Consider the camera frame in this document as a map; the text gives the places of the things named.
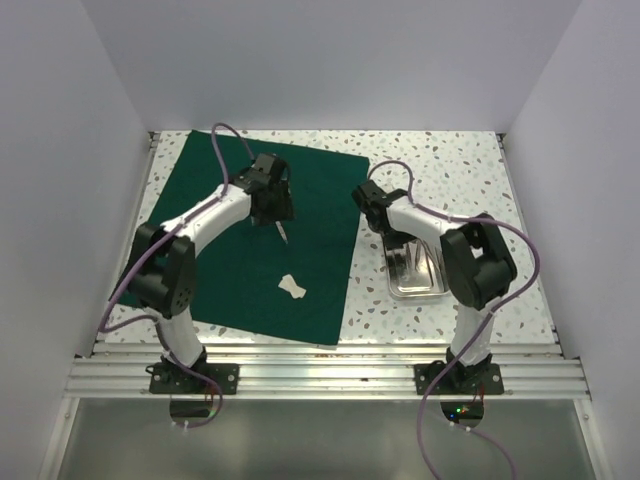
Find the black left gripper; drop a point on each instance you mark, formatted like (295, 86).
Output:
(282, 212)

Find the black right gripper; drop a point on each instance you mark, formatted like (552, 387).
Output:
(398, 240)

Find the steel tweezers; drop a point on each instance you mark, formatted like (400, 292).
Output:
(281, 231)

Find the steel instrument tray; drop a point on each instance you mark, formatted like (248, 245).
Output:
(406, 285)

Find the white bow-shaped gauze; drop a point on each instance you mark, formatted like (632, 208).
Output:
(289, 285)

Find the steel surgical scissors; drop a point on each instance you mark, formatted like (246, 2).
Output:
(420, 257)

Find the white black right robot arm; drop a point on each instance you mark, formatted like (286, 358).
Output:
(474, 262)

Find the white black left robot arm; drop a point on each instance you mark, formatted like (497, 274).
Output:
(161, 270)

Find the green surgical cloth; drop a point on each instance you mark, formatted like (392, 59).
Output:
(237, 291)

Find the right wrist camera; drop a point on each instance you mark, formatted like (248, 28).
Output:
(369, 195)

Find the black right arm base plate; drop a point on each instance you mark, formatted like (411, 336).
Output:
(460, 380)

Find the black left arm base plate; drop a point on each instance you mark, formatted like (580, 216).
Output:
(169, 379)

